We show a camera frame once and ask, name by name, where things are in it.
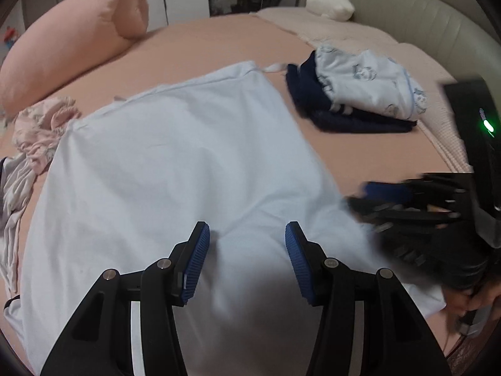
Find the pink crumpled garment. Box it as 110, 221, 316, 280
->
12, 96, 83, 175

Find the pale shirt with navy collar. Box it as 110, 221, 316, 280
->
0, 157, 40, 294

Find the pink bed sheet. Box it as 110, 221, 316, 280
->
0, 10, 486, 376

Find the light blue shirt with straps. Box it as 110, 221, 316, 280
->
3, 60, 447, 376

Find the padded beige headboard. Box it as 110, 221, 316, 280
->
303, 0, 501, 83

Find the person's right hand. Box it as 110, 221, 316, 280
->
444, 272, 501, 322

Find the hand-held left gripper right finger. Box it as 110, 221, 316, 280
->
284, 221, 451, 376

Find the pink pillow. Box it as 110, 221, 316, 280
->
0, 0, 150, 116

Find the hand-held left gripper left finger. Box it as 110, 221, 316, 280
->
40, 221, 211, 376

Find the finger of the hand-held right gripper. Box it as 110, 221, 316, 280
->
358, 172, 475, 210
344, 195, 464, 271

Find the cartoon wall sticker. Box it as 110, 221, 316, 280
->
4, 25, 21, 48

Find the light blue patterned folded garment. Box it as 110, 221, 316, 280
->
315, 45, 428, 120

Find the navy blue folded garment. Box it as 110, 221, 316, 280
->
286, 51, 417, 134

